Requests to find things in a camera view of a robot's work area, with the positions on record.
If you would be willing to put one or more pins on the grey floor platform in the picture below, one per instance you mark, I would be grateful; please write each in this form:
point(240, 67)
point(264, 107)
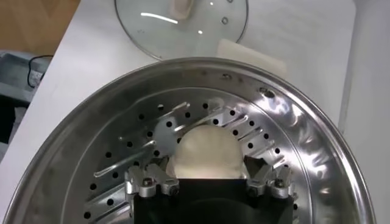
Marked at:
point(15, 79)

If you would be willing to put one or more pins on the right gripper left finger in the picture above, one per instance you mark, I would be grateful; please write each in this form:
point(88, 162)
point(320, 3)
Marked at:
point(152, 182)

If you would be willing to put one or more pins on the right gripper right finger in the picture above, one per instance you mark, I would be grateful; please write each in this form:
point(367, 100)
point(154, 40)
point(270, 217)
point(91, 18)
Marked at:
point(268, 181)

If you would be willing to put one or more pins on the white steamed baozi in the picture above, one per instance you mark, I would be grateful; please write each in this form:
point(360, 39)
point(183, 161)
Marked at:
point(207, 152)

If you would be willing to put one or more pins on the stainless steel steamer basket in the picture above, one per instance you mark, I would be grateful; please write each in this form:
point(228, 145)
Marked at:
point(320, 137)

